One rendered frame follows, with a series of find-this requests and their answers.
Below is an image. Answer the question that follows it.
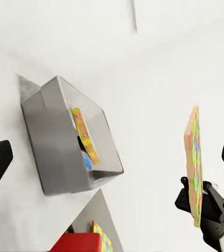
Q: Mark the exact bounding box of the jigsaw puzzle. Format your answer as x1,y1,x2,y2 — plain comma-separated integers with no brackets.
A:
92,221,113,252
184,105,203,228

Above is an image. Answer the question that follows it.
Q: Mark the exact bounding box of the board game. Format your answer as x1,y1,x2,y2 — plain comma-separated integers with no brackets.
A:
77,137,93,170
71,107,100,165

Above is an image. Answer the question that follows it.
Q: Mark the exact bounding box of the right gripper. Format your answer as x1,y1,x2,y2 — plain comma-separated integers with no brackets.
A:
175,179,224,232

